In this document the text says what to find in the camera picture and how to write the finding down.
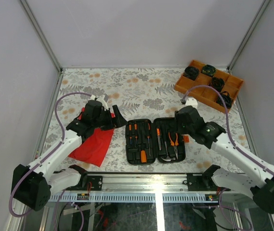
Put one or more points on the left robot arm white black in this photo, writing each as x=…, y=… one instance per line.
x=34, y=184

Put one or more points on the small black orange screwdriver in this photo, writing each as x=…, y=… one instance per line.
x=136, y=134

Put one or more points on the small orange precision screwdriver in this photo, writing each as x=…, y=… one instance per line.
x=159, y=139

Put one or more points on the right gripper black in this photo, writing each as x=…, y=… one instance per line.
x=178, y=121

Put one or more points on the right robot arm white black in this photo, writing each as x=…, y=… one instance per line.
x=257, y=182

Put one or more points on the aluminium frame rail front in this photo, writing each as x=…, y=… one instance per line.
x=131, y=188

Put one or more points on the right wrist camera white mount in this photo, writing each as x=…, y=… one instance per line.
x=189, y=101

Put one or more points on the black plastic tool case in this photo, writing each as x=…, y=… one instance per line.
x=165, y=125

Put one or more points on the orange handled pliers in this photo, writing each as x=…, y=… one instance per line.
x=173, y=137

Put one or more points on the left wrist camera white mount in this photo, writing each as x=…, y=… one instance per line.
x=102, y=99

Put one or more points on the small hammer black grip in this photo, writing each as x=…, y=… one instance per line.
x=170, y=152

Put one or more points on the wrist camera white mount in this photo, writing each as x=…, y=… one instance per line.
x=189, y=101
x=102, y=99

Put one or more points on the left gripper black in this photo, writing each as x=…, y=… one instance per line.
x=119, y=121

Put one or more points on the red cloth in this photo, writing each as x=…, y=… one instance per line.
x=94, y=149

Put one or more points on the black orange screwdriver large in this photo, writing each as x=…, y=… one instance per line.
x=148, y=138

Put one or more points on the thin black precision screwdriver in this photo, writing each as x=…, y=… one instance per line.
x=130, y=134

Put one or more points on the orange wooden divided tray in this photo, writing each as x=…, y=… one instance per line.
x=210, y=86

